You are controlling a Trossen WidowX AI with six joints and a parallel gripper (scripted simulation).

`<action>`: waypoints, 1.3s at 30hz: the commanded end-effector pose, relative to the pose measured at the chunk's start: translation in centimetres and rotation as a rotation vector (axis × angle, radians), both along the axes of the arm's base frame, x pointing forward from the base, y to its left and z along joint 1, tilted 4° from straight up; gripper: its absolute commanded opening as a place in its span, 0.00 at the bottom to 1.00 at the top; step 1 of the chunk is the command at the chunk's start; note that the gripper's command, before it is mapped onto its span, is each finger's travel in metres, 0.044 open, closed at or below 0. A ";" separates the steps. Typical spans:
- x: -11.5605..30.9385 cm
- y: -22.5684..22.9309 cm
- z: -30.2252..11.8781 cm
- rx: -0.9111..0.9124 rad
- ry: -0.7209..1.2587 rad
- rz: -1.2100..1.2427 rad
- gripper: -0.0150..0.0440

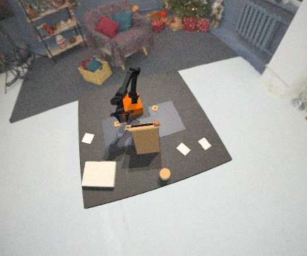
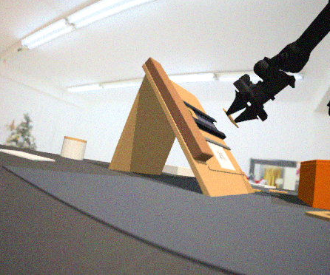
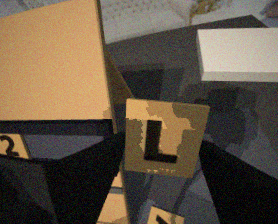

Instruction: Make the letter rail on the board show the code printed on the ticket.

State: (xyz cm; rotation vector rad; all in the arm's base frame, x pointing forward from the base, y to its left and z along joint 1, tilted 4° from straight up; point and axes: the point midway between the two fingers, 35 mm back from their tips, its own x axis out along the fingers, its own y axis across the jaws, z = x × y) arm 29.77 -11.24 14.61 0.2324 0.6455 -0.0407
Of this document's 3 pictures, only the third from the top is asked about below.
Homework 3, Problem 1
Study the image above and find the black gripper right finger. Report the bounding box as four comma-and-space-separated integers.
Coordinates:
199, 139, 278, 224

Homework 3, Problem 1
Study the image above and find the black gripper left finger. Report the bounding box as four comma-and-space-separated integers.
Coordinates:
0, 132, 126, 224

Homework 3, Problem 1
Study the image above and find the tan wooden easel board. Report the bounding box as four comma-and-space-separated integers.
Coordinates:
0, 0, 135, 224

